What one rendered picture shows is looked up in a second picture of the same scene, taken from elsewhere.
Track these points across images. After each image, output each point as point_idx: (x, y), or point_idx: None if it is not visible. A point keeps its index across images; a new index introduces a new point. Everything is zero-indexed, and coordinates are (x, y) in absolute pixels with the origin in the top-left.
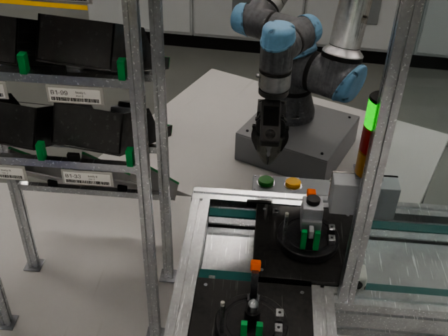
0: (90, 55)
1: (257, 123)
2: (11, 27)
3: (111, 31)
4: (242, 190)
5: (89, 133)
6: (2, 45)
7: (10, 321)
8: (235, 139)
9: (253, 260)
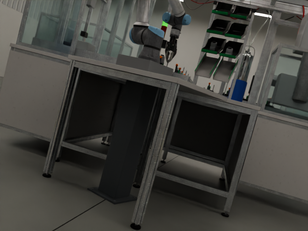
0: (220, 25)
1: (176, 47)
2: (235, 24)
3: (217, 20)
4: (173, 72)
5: (217, 42)
6: (236, 28)
7: None
8: (172, 72)
9: (177, 64)
